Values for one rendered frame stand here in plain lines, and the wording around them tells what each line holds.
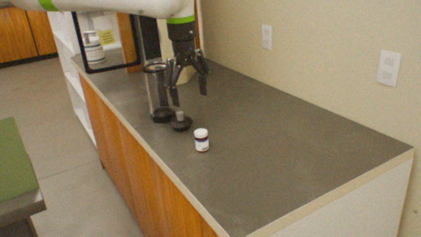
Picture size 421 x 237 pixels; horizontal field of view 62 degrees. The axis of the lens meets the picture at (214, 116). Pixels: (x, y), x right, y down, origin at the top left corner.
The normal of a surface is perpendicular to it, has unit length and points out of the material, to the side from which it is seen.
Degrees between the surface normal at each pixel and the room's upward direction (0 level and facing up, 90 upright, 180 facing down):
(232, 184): 0
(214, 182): 0
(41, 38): 90
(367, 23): 90
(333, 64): 90
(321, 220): 90
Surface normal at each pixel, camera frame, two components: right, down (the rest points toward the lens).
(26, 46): 0.51, 0.34
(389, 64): -0.85, 0.28
